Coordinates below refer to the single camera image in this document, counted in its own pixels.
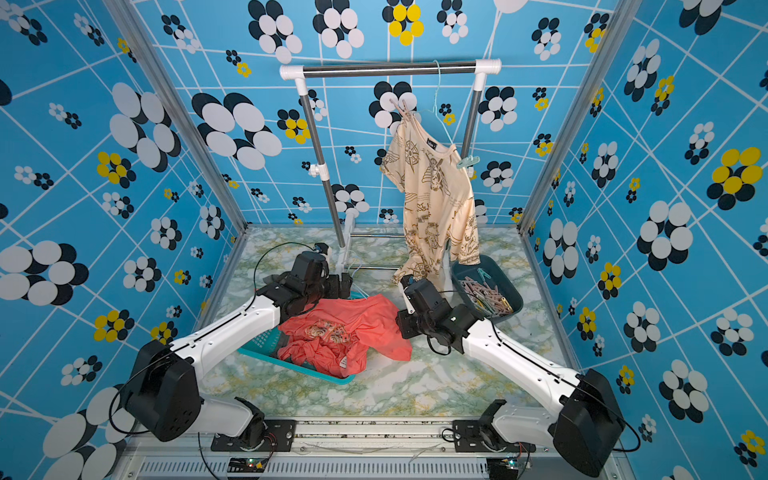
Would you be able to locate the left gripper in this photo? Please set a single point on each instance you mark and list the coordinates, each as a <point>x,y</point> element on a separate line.
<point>337,290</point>

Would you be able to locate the beige compass print t-shirt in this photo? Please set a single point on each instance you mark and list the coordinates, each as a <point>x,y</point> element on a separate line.
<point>439,218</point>

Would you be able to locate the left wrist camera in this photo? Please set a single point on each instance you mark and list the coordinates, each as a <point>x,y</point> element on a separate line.
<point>322,248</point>

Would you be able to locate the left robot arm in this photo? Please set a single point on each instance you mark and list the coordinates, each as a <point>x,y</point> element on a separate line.
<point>162,392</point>

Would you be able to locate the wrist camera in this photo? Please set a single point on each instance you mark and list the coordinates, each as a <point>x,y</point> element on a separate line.
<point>322,248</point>
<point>404,286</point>

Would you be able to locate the teal laundry basket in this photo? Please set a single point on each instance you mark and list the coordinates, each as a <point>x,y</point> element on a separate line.
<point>319,339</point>

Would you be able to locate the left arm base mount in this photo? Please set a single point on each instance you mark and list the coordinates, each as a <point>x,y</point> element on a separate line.
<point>270,435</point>

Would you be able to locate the pile of coloured clothespins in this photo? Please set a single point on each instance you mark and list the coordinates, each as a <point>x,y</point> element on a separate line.
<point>488,300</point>

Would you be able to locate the red garment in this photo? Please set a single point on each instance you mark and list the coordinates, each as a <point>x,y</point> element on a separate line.
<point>379,330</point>

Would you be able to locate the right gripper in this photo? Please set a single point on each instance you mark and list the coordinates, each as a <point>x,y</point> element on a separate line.
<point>403,323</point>

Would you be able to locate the mint green clothespin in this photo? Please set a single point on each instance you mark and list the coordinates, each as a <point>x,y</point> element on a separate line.
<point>468,161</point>

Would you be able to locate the dark grey clothespin tray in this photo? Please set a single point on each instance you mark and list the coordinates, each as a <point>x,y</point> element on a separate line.
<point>486,271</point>

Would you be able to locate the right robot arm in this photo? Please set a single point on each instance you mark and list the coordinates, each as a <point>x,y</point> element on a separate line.
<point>581,421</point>

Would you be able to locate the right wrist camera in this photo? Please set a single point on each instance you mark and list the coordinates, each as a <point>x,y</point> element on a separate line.
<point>404,286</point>

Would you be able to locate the pink clothespin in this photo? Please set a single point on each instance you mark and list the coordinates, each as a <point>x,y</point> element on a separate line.
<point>403,108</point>

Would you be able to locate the metal clothes rack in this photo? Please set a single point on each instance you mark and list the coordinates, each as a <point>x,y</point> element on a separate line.
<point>480,69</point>

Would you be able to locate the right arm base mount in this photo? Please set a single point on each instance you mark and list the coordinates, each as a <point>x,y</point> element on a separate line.
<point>474,436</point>

